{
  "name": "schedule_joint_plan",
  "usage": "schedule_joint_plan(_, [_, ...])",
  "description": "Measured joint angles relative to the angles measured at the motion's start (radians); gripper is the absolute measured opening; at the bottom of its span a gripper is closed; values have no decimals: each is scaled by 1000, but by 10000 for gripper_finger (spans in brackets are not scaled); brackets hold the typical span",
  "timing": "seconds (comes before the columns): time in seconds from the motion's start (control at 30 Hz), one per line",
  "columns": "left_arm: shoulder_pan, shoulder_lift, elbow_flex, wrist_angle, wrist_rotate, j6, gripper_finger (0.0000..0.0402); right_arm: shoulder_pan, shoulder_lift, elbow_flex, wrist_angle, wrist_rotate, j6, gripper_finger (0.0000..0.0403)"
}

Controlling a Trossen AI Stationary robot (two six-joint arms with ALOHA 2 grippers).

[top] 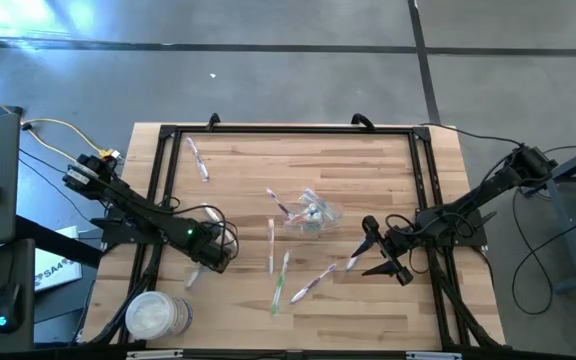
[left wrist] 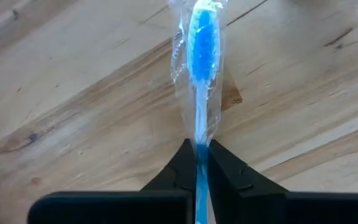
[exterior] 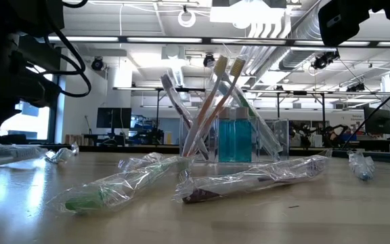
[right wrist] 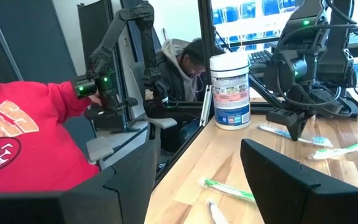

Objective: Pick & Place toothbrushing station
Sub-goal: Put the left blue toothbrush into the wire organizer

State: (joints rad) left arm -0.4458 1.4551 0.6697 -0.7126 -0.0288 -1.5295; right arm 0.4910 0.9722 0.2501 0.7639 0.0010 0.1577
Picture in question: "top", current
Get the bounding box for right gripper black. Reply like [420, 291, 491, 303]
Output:
[351, 214, 419, 287]

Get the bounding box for purple toothbrush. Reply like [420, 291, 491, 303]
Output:
[185, 135, 211, 183]
[289, 262, 339, 306]
[265, 187, 294, 220]

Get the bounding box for clear acrylic organizer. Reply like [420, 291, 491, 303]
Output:
[281, 187, 343, 234]

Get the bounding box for green toothbrush in clear wrapper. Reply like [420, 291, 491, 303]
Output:
[270, 250, 292, 316]

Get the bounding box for white printed box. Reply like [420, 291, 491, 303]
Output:
[33, 225, 84, 294]

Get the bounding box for black computer mouse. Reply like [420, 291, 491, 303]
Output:
[0, 281, 24, 335]

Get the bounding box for silver bracket strip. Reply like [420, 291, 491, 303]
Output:
[406, 351, 464, 360]
[126, 349, 184, 360]

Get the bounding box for looped black cable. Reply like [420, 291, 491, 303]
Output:
[510, 187, 576, 316]

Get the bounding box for yellow cable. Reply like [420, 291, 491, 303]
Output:
[0, 82, 122, 162]
[26, 128, 89, 169]

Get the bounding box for black aluminium table frame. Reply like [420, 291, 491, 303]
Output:
[85, 122, 507, 351]

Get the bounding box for thin black cable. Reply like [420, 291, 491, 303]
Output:
[417, 122, 527, 149]

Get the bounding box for black floor cable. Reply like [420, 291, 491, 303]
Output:
[17, 147, 94, 224]

